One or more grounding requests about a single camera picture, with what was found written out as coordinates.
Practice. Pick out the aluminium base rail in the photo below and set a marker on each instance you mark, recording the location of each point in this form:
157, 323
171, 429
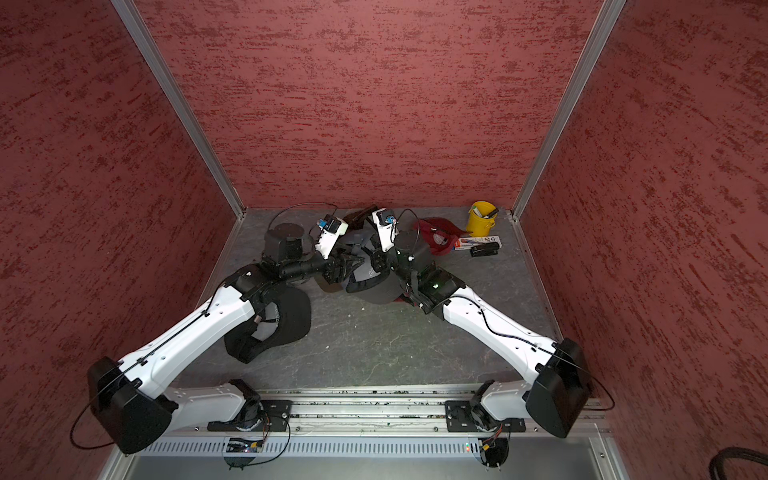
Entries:
398, 411

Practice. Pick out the small black device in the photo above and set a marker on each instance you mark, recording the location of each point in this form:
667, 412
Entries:
485, 249

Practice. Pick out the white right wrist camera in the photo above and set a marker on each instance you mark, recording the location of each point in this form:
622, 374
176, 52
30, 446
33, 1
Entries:
385, 223

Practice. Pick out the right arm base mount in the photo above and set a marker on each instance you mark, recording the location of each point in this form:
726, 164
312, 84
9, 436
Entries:
466, 417

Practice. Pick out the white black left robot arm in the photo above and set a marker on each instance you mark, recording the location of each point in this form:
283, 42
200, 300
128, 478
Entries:
252, 310

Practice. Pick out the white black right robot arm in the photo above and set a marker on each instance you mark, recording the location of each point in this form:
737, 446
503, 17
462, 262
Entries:
553, 387

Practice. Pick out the dark grey baseball cap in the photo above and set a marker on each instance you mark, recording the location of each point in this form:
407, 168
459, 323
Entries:
382, 277

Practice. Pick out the aluminium corner post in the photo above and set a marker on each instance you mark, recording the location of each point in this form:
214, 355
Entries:
142, 38
601, 30

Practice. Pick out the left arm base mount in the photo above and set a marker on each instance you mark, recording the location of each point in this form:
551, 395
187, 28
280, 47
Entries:
263, 416

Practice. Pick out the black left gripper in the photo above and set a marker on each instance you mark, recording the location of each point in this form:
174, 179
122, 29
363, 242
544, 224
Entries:
337, 272

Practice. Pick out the brown baseball cap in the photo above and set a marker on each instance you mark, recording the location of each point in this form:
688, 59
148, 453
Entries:
360, 216

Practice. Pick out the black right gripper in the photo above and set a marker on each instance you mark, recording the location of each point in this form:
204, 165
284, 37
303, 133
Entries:
379, 261

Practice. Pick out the white toothpaste box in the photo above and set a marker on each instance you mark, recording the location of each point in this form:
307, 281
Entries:
467, 243

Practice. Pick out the aluminium corner post left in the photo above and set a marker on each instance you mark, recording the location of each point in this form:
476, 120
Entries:
142, 38

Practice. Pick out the black baseball cap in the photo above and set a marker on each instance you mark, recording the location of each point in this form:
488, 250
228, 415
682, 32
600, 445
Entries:
284, 320

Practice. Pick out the red baseball cap back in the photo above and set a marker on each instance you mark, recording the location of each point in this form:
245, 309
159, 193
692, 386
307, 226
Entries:
441, 235

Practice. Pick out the yellow plastic bucket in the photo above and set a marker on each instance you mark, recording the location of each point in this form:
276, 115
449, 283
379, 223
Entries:
481, 218

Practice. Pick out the aluminium corner post right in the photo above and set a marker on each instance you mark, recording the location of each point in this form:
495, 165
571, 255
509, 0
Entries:
601, 30

